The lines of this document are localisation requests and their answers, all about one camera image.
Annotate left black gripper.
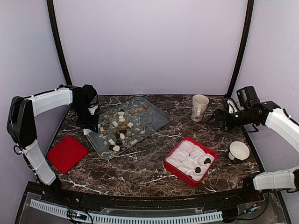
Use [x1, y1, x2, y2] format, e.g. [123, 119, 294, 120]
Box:
[71, 102, 100, 133]

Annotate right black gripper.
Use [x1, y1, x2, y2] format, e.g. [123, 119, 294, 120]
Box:
[206, 107, 257, 134]

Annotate dark chocolate piece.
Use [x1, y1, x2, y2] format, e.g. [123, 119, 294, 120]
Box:
[195, 167, 201, 173]

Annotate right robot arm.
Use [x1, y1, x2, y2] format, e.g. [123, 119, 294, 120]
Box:
[205, 86, 299, 203]

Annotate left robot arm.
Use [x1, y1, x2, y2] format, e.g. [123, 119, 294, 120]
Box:
[7, 84, 99, 186]

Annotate white swirl chocolate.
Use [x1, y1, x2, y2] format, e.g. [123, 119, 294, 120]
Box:
[120, 133, 125, 140]

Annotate white black bowl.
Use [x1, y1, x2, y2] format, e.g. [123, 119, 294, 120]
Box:
[228, 141, 250, 164]

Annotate glass floral serving tray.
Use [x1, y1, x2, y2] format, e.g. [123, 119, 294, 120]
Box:
[86, 97, 170, 160]

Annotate cream ceramic mug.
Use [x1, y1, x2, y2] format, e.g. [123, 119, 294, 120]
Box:
[191, 94, 209, 122]

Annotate red tin lid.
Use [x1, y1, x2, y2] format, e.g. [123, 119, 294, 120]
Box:
[47, 136, 88, 174]

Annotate white paper cup liners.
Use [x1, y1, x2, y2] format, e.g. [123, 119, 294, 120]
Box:
[167, 140, 215, 182]

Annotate red tin box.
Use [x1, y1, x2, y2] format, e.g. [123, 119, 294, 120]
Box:
[164, 137, 218, 188]

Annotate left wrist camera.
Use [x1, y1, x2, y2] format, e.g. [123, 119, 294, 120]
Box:
[88, 105, 99, 115]

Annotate black front rail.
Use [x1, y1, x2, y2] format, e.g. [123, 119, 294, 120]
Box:
[23, 179, 278, 213]

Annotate left black frame post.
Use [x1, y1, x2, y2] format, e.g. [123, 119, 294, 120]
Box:
[46, 0, 73, 85]

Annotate black frame post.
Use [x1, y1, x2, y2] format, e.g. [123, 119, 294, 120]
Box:
[226, 0, 255, 98]
[46, 0, 73, 85]

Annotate right black frame post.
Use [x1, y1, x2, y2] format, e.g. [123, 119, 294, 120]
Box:
[226, 0, 255, 98]

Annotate white cable duct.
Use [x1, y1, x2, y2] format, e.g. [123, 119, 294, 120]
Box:
[29, 199, 223, 224]

